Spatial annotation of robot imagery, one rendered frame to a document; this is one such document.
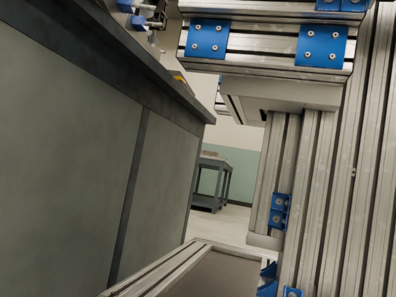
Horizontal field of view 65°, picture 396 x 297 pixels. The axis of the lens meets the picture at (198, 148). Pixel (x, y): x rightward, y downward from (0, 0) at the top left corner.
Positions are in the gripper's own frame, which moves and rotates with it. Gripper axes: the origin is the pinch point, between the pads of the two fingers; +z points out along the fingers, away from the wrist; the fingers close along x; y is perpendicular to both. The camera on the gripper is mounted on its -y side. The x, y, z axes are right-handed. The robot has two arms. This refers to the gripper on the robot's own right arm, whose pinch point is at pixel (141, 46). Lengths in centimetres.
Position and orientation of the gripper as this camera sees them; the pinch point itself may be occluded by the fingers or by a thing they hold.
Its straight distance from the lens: 134.1
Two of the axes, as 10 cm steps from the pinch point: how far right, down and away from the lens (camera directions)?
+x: 2.9, 1.4, 9.5
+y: 9.4, 1.4, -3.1
